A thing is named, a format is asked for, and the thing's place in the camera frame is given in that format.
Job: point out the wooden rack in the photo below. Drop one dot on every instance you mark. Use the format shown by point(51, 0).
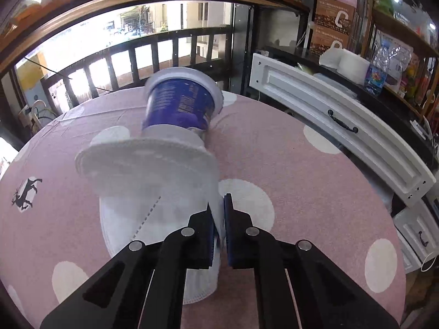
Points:
point(404, 27)

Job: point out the clear water bottle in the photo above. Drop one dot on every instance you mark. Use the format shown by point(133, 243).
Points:
point(377, 72)

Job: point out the white tissue roll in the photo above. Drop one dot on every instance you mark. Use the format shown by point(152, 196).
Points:
point(349, 65)

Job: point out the white drawer cabinet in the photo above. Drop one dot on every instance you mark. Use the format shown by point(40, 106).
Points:
point(416, 233)

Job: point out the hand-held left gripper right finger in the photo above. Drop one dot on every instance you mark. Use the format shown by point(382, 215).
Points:
point(228, 236)

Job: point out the white drawer front panel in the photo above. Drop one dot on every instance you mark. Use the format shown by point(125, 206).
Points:
point(336, 109)

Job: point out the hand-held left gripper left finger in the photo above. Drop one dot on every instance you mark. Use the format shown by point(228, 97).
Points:
point(208, 236)

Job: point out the grey snack packet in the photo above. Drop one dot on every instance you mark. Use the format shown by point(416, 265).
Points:
point(399, 65)

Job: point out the white face mask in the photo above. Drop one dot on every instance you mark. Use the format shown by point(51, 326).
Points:
point(147, 178)

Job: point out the black railing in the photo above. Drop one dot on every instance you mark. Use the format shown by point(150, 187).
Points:
point(137, 54)

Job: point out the brown coffee box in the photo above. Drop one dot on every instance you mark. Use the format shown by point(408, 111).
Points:
point(332, 24)

